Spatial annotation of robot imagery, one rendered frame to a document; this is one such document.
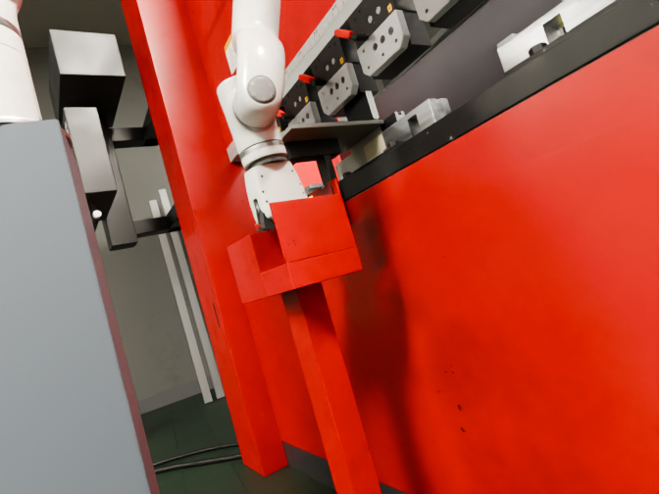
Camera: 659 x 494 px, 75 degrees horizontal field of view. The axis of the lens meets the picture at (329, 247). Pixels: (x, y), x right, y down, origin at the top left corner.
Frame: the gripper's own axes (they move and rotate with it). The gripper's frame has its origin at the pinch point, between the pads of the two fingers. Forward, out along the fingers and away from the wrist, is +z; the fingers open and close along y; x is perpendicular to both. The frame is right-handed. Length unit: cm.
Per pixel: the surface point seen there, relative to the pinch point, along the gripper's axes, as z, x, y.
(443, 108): -17.5, 13.6, -39.4
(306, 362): 21.4, -5.5, 2.9
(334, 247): 3.0, 5.0, -4.4
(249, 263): 0.3, -7.3, 6.2
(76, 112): -84, -114, -2
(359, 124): -22.6, -3.6, -31.4
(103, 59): -107, -115, -19
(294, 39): -59, -26, -42
